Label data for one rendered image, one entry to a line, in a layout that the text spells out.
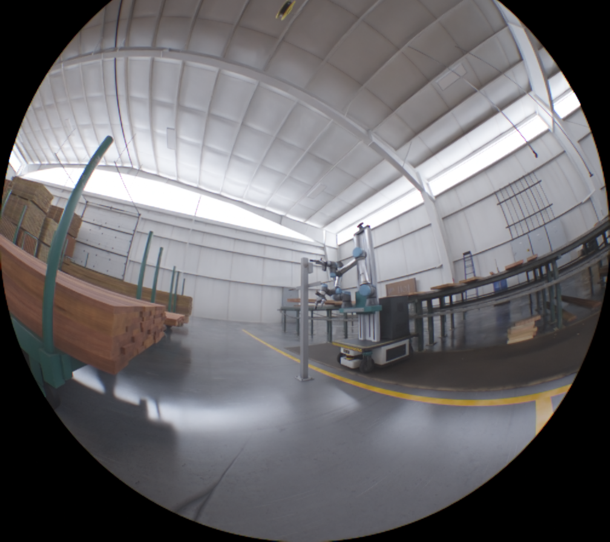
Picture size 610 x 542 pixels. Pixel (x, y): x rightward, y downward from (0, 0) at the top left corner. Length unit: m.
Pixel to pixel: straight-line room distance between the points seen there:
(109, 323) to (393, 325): 2.32
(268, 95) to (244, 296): 9.21
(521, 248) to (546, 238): 1.13
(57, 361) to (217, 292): 9.53
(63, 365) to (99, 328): 0.26
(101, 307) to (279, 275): 10.52
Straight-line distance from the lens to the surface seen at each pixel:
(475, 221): 8.98
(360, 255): 2.00
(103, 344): 0.79
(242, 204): 11.56
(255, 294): 10.37
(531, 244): 8.11
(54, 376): 0.90
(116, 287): 4.34
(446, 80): 6.93
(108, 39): 10.17
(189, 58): 6.96
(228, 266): 10.27
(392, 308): 2.27
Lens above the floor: 0.74
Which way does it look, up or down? 23 degrees up
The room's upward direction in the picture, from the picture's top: straight up
